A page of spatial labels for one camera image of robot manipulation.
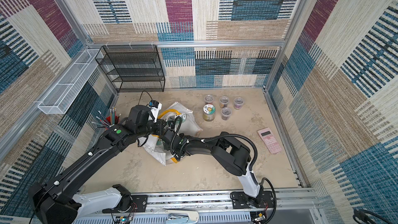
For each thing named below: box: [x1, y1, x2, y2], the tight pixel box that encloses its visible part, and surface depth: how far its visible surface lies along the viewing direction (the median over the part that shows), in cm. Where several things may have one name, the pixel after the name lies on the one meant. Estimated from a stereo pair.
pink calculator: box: [257, 127, 282, 154], surface depth 96 cm
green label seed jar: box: [202, 103, 217, 122], surface depth 101 cm
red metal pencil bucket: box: [103, 115, 119, 126], surface depth 94 cm
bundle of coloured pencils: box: [91, 106, 122, 129], surface depth 92 cm
